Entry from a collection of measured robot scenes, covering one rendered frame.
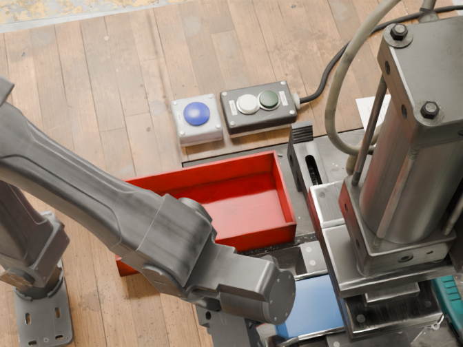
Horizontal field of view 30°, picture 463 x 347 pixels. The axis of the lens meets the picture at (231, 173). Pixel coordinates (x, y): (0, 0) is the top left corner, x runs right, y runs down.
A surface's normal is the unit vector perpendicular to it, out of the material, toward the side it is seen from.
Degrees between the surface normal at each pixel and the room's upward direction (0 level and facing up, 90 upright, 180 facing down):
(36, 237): 80
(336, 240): 0
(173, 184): 90
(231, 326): 30
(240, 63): 0
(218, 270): 25
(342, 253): 0
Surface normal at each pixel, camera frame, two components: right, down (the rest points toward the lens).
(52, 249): 0.91, 0.26
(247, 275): -0.38, -0.58
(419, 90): 0.01, -0.47
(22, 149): 0.41, -0.27
